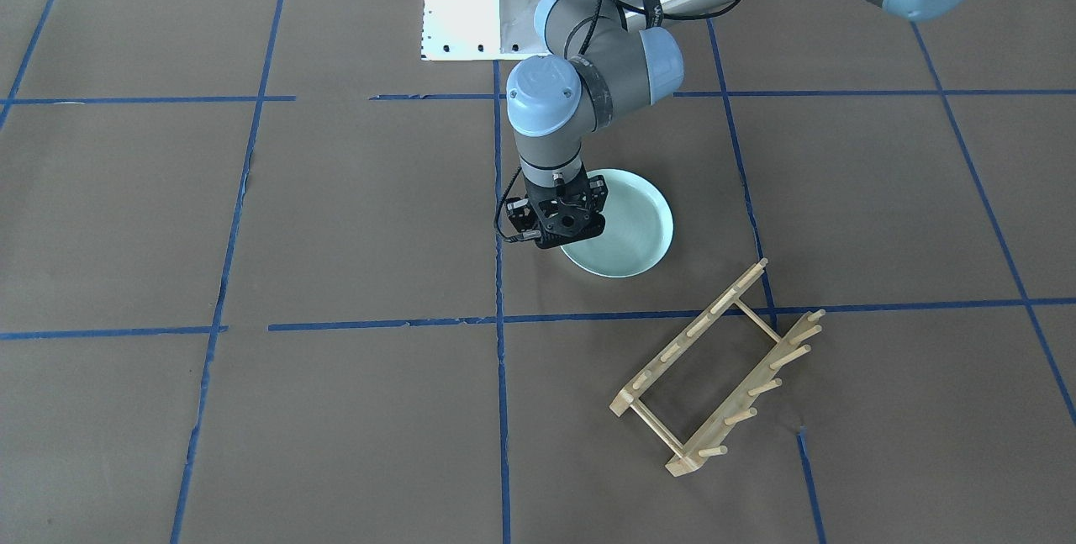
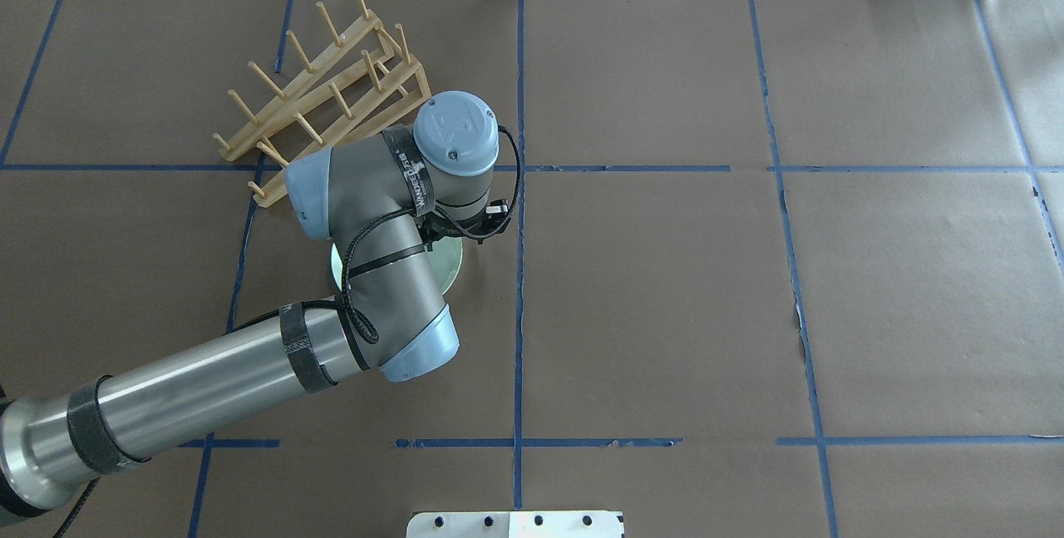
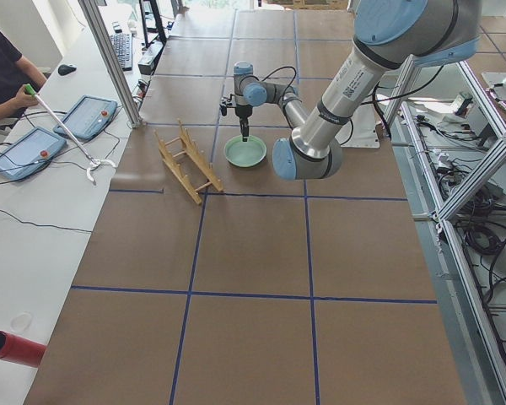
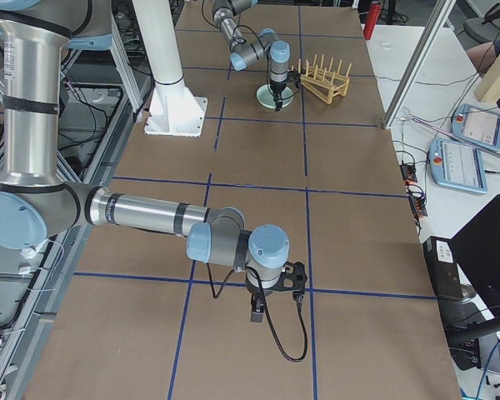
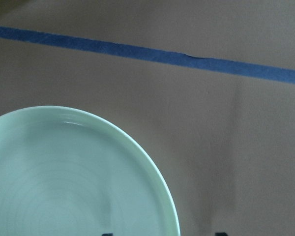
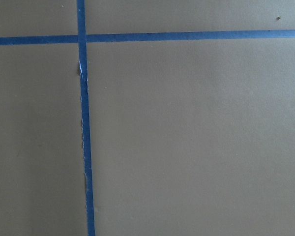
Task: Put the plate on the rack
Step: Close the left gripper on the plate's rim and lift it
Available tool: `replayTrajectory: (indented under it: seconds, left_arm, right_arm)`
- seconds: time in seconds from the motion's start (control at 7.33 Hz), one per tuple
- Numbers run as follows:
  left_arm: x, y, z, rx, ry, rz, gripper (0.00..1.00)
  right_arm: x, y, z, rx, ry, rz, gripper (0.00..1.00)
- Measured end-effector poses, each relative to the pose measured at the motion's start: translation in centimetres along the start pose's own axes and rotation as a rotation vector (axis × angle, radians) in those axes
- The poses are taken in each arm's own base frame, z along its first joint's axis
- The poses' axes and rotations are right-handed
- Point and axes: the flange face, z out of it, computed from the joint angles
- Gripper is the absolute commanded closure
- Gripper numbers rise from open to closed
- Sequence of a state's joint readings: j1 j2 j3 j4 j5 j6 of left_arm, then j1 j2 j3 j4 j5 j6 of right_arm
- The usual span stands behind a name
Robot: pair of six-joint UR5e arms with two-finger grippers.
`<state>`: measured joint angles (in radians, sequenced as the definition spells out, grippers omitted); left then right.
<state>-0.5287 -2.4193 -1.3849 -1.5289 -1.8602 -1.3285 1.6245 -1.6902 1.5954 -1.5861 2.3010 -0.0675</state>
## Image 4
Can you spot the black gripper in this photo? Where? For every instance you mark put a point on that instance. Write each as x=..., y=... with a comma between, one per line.
x=277, y=87
x=256, y=292

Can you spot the light green ceramic plate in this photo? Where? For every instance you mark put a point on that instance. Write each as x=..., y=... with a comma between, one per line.
x=265, y=97

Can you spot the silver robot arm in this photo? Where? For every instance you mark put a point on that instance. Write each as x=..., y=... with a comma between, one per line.
x=35, y=203
x=267, y=46

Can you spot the wooden dish rack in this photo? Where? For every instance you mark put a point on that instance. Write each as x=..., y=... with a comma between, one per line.
x=326, y=80

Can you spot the red water bottle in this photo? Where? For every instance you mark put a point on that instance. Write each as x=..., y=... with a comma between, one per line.
x=372, y=19

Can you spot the black orange power strip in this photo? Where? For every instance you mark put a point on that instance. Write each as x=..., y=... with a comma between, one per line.
x=416, y=195

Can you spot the near blue teach pendant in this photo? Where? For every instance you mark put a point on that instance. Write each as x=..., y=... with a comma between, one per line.
x=457, y=166

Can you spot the blue teach pendant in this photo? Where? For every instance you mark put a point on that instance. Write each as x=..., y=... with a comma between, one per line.
x=477, y=125
x=457, y=166

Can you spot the black box with label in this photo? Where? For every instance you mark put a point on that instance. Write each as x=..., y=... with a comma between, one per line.
x=443, y=270

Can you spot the far blue teach pendant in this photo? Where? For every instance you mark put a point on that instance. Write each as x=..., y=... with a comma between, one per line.
x=477, y=125

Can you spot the black laptop computer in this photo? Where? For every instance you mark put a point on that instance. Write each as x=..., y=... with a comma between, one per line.
x=476, y=248

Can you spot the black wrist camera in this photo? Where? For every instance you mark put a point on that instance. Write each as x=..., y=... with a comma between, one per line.
x=293, y=279
x=293, y=77

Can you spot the white pedestal column base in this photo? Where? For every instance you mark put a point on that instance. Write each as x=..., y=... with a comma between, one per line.
x=174, y=110

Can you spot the aluminium frame post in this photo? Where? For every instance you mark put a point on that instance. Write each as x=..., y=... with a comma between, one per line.
x=435, y=23

